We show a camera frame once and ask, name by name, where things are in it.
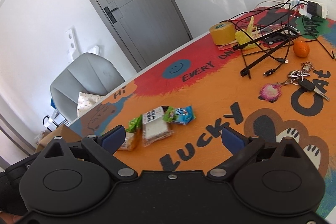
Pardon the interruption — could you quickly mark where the green mushroom snack packet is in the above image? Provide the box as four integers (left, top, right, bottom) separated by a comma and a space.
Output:
119, 115, 142, 151

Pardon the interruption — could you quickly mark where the blue white snack packet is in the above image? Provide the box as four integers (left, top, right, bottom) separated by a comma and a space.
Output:
172, 106, 195, 125

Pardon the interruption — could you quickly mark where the orange tangerine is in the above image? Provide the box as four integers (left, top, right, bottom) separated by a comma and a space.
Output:
293, 40, 310, 58

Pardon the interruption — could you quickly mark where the brown cardboard box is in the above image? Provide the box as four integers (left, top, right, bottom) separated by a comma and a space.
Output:
35, 124, 82, 152

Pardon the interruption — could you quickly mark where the grey room door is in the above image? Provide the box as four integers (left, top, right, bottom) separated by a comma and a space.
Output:
89, 0, 193, 72

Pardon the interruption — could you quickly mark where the pink pixel keychain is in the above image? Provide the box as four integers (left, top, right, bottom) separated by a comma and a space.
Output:
259, 84, 281, 102

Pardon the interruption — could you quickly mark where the black charger plug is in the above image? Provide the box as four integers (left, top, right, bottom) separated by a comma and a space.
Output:
307, 1, 322, 17

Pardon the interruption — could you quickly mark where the dotted cream cushion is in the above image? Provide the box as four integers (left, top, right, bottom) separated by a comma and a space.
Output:
76, 92, 104, 117

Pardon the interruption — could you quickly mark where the yellow plastic toy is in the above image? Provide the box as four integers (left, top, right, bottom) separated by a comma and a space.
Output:
235, 16, 261, 46

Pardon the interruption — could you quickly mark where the yellow tape roll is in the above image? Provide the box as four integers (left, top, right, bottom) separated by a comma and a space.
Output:
209, 22, 236, 46

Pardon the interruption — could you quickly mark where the black door handle lock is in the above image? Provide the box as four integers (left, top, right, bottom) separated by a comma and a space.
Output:
104, 6, 118, 24

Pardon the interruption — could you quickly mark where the grey upholstered armchair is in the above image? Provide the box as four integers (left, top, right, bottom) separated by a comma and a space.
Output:
50, 53, 125, 122

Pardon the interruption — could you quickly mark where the car key bunch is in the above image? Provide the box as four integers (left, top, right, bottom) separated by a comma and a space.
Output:
288, 61, 330, 101

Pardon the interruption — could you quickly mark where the black USB cable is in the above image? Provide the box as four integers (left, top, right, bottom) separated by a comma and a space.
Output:
263, 37, 295, 78

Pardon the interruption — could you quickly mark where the colourful cartoon table mat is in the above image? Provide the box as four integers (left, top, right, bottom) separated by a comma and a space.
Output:
71, 17, 335, 223

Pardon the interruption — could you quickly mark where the green candy packet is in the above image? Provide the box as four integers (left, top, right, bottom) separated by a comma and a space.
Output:
162, 106, 174, 123

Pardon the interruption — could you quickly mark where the white power strip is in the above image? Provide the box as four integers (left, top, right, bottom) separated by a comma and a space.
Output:
284, 0, 329, 19

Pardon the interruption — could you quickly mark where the black wire rack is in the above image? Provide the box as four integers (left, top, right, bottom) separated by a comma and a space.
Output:
222, 1, 328, 77

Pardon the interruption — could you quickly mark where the cream sandwich cake packet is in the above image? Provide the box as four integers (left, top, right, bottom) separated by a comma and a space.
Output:
142, 106, 174, 147

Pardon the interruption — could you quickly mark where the black metal shoe rack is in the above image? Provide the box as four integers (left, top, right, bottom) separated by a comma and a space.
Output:
42, 115, 70, 128

